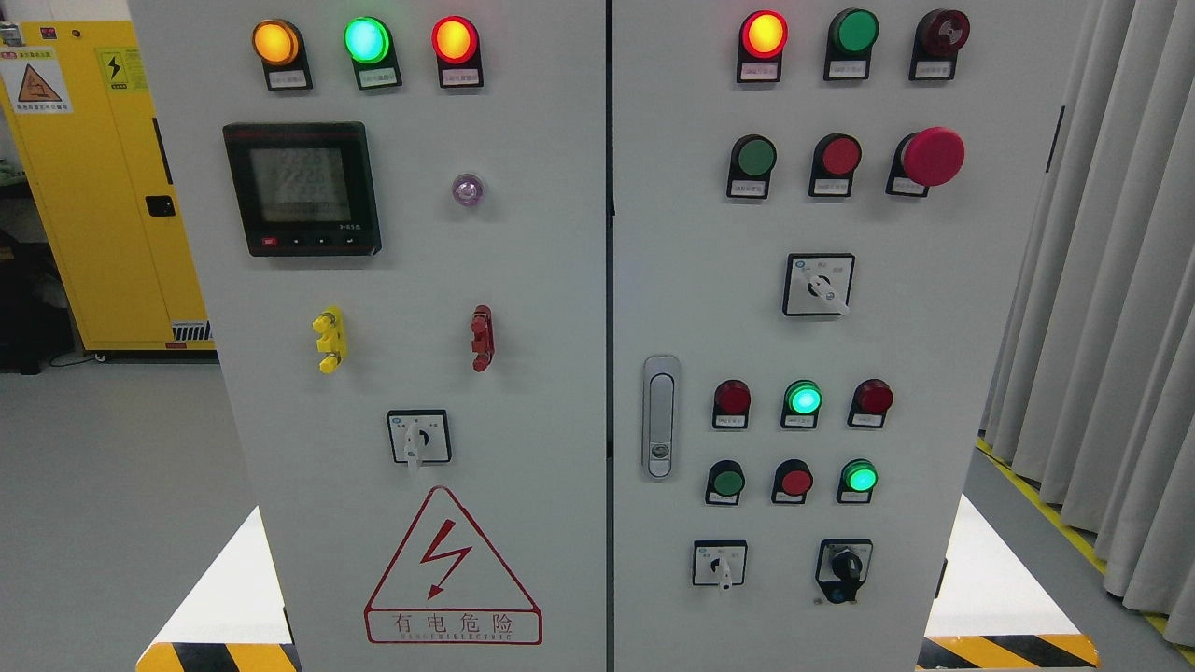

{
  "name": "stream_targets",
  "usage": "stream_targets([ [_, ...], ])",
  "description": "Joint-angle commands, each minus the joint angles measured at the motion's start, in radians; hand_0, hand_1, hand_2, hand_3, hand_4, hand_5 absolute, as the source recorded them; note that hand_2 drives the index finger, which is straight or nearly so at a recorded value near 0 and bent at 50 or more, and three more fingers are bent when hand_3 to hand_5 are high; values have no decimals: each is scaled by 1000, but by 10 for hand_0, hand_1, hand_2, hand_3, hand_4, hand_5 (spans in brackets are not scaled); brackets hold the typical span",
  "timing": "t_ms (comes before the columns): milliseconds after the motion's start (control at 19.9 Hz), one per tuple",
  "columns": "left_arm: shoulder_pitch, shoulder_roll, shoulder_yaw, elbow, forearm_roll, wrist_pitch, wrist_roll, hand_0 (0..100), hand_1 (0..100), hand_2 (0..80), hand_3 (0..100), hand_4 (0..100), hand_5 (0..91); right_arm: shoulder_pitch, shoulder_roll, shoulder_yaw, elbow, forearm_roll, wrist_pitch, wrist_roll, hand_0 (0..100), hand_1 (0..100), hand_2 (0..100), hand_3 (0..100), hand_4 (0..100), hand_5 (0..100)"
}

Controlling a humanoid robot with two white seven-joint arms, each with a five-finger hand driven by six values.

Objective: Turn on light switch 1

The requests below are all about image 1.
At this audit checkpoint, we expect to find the white rotary light switch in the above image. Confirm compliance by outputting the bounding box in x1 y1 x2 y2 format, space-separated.
386 409 453 474

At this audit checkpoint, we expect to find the amber indicator light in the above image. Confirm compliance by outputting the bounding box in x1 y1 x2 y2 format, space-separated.
252 19 315 91

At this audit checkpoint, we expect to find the grey electrical control cabinet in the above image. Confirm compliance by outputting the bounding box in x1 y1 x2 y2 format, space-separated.
131 1 1093 671

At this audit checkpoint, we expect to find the red terminal connector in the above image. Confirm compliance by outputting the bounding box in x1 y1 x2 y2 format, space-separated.
470 303 495 371

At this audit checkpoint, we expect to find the dark red indicator light left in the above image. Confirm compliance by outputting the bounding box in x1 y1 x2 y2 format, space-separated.
711 379 752 430

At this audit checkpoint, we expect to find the dark red indicator light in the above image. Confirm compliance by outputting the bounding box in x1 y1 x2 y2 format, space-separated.
711 379 752 430
848 378 893 429

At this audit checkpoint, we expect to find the small clear lamp bulb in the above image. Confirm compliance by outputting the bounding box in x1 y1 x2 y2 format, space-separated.
451 172 484 208

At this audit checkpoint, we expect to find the green lit indicator light middle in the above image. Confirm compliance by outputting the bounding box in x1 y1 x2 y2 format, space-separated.
780 379 823 430

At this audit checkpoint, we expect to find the green push button upper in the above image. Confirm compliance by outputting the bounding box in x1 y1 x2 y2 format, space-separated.
725 133 778 200

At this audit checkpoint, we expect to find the red push button lower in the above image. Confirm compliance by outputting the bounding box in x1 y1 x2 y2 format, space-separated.
771 459 814 505

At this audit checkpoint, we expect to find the red push button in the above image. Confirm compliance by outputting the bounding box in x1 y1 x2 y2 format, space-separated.
771 459 814 505
808 133 863 197

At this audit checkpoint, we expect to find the yellow terminal connector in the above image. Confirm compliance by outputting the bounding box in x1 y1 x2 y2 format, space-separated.
312 305 347 374

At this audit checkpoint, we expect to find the dark red indicator light right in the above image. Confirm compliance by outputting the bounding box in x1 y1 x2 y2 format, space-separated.
848 378 893 429

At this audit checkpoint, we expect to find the red electric hazard warning sticker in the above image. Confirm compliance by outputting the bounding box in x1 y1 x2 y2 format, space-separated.
363 485 543 646

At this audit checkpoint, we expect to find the green lit push button lower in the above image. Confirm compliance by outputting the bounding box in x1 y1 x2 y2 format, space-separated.
837 458 880 505

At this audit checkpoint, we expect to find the red push button upper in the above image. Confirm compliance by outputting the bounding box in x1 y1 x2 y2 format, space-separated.
808 133 863 197

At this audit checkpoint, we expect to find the black digital power meter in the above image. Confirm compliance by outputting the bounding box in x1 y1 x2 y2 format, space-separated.
222 120 384 257

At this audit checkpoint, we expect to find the red lit indicator light top-left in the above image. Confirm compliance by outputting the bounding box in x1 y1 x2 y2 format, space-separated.
430 14 484 88

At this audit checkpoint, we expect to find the red lit indicator light right door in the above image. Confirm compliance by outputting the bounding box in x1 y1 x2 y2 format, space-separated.
736 10 789 84

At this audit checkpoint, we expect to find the green lit indicator light top-left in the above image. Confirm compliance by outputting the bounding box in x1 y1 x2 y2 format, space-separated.
343 16 402 91

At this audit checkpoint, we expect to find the red mushroom emergency stop button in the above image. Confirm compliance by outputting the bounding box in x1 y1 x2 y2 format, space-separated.
885 126 967 197

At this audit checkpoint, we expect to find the green indicator light top right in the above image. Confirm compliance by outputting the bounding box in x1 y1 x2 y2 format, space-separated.
823 7 880 81

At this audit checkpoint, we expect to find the dark red buzzer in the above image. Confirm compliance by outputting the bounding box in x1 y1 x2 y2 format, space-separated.
908 8 972 83

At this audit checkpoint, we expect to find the grey curtain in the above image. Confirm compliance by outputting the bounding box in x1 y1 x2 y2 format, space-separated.
982 1 1194 647

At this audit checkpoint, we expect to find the yellow safety storage cabinet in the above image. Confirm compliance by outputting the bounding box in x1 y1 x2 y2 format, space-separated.
4 22 215 353

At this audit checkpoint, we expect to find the silver cabinet door handle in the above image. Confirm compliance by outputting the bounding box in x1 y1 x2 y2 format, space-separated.
641 356 682 479

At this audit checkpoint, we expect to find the white rotary selector switch upper-right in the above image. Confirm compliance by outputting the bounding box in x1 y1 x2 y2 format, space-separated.
782 253 854 317

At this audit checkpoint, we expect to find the white rotary selector switch lower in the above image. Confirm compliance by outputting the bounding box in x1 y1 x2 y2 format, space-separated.
691 539 750 591

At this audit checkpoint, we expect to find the black knob selector switch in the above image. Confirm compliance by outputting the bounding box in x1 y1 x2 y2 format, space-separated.
814 539 874 604

